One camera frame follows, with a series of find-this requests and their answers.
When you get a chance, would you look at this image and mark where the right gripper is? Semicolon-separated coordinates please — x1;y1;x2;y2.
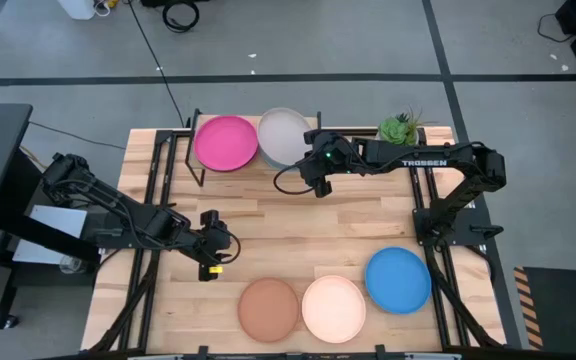
301;128;357;199

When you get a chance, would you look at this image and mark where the grey plate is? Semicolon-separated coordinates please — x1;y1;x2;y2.
257;106;315;171

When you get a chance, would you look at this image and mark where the brown plate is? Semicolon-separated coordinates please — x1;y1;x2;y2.
237;277;301;344

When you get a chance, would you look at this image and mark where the pink plate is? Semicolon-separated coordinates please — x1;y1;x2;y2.
193;115;260;173

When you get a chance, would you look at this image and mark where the peach plate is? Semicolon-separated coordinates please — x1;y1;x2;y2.
301;274;368;345

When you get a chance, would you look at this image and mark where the blue plate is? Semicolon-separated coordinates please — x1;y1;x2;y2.
364;246;433;315

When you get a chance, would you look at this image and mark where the black dish rack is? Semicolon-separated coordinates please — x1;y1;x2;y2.
184;107;324;189

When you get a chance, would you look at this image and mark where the potted succulent in patterned pot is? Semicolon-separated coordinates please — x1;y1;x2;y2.
376;104;437;149

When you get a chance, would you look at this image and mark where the clear glass cup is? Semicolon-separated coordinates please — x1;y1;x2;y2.
58;254;84;275

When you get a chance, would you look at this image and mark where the white container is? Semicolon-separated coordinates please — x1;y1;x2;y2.
57;0;97;21

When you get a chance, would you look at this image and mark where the black mat with hazard stripes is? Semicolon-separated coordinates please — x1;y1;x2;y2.
512;265;576;354

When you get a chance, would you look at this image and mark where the black aluminium table frame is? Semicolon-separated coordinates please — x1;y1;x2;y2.
87;127;507;360

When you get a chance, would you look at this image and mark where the coiled black cable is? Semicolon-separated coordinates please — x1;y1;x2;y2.
161;0;201;34

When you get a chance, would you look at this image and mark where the long black floor cable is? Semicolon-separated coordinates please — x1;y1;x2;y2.
126;0;188;129

